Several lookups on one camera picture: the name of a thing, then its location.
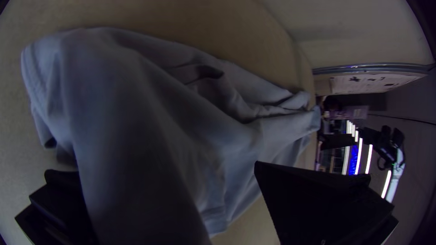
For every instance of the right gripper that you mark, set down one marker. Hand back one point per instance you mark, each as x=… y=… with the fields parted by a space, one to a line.
x=378 y=141

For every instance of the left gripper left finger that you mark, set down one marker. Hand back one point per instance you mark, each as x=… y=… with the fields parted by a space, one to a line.
x=58 y=211

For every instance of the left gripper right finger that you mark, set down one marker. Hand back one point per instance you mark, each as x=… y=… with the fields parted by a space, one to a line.
x=323 y=211

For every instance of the grey t-shirt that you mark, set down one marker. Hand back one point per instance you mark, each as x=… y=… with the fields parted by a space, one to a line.
x=143 y=129

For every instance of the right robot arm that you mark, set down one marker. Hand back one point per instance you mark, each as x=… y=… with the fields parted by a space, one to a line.
x=396 y=166

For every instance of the white printed poster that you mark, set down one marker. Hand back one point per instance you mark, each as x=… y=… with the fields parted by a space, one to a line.
x=368 y=83

